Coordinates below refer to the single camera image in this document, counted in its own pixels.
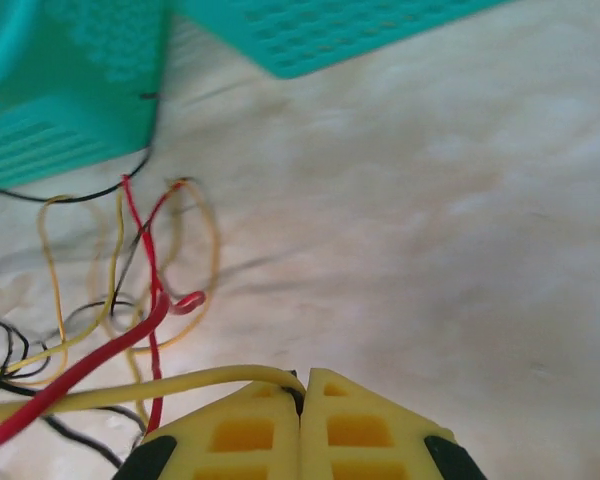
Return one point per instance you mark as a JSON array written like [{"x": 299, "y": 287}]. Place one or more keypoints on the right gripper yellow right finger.
[{"x": 380, "y": 440}]

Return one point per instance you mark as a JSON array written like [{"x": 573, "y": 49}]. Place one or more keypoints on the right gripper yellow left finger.
[{"x": 240, "y": 440}]

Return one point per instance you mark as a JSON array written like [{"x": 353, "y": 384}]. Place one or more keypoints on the teal plastic basket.
[
  {"x": 330, "y": 30},
  {"x": 70, "y": 75}
]

